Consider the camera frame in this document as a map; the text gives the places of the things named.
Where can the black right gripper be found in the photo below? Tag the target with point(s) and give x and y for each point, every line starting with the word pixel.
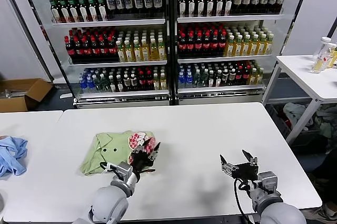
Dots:
pixel 246 172

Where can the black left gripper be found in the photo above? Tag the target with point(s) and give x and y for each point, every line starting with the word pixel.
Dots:
pixel 140 161

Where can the light green polo shirt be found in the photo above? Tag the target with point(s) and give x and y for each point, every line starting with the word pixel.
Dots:
pixel 105 153

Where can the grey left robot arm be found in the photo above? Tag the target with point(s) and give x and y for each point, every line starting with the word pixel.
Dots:
pixel 110 203

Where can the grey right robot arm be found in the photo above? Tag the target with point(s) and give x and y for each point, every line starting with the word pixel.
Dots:
pixel 281 213

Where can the glass drinks display cabinet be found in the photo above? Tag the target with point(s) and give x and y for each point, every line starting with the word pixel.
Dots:
pixel 121 102
pixel 221 97

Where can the dark laundry basket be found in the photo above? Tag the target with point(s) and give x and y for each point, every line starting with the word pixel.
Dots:
pixel 276 118

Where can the white metal shelf board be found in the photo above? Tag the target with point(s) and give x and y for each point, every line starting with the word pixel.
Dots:
pixel 110 22
pixel 121 93
pixel 229 18
pixel 118 63
pixel 223 58
pixel 221 89

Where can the small yellow juice bottle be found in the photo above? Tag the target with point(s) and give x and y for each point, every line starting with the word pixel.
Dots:
pixel 156 83
pixel 252 76
pixel 163 83
pixel 259 76

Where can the small red cap cola bottle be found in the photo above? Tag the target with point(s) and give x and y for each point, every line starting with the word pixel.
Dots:
pixel 246 75
pixel 149 82
pixel 142 82
pixel 239 75

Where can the small dark white cap bottle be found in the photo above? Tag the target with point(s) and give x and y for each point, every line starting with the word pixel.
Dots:
pixel 127 83
pixel 211 79
pixel 225 76
pixel 119 84
pixel 218 79
pixel 232 76
pixel 112 84
pixel 134 83

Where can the white grey garment pile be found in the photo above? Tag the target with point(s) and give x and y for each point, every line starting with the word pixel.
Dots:
pixel 295 112

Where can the small blue drink bottle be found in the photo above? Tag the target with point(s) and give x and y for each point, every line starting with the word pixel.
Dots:
pixel 82 84
pixel 90 84
pixel 181 80
pixel 189 80

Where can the small green water bottle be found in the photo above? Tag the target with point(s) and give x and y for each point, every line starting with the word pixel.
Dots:
pixel 98 84
pixel 197 80
pixel 204 80
pixel 105 84

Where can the pale green garment pile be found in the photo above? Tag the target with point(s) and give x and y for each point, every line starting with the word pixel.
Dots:
pixel 326 126

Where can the grey sneaker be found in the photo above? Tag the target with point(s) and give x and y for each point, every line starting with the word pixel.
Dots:
pixel 327 211

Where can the small white floor object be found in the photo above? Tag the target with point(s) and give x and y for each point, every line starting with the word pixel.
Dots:
pixel 65 95

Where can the white side table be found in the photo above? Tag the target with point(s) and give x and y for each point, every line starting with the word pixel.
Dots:
pixel 302 71

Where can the open brown cardboard box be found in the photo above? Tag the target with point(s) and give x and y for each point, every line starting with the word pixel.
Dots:
pixel 37 90

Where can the clear bottle white cap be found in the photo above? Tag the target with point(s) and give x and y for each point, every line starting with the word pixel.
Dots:
pixel 319 55

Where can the crumpled light blue cloth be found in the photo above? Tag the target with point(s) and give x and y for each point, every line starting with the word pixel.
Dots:
pixel 13 155

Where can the black framed glass door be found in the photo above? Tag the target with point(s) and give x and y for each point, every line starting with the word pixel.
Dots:
pixel 45 34
pixel 287 34

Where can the green cap dark drink bottle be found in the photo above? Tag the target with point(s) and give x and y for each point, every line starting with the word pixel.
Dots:
pixel 101 8
pixel 219 5
pixel 200 5
pixel 54 11
pixel 182 5
pixel 228 4
pixel 191 5
pixel 210 5
pixel 92 9
pixel 82 9
pixel 73 10
pixel 64 10

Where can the silver metal parts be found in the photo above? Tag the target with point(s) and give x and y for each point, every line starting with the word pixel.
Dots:
pixel 10 93

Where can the white cap beige label bottle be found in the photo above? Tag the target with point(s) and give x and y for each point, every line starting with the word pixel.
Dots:
pixel 238 0
pixel 247 0

